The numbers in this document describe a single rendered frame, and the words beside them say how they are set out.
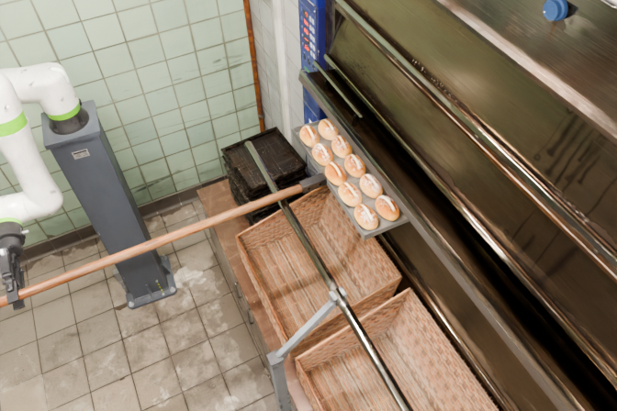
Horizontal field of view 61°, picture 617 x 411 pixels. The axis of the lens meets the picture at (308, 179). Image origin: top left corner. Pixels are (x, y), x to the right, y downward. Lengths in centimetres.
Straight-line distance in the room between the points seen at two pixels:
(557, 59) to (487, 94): 20
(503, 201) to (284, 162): 117
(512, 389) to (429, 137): 77
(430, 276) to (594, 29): 106
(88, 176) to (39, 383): 118
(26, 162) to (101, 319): 143
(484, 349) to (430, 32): 96
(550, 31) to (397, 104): 62
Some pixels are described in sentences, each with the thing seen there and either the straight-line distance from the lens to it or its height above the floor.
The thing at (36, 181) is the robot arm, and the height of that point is 131.
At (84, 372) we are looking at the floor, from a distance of 299.
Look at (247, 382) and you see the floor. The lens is 275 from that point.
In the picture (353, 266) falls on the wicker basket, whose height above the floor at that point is 63.
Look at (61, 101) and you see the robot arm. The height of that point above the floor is 134.
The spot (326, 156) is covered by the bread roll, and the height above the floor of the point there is 123.
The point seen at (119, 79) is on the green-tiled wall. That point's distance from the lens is 276.
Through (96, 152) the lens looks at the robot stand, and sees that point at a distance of 224.
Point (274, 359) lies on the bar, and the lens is 173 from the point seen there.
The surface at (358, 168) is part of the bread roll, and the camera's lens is 180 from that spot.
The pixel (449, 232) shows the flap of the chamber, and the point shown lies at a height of 141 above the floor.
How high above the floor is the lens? 254
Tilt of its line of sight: 48 degrees down
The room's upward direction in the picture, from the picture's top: 3 degrees counter-clockwise
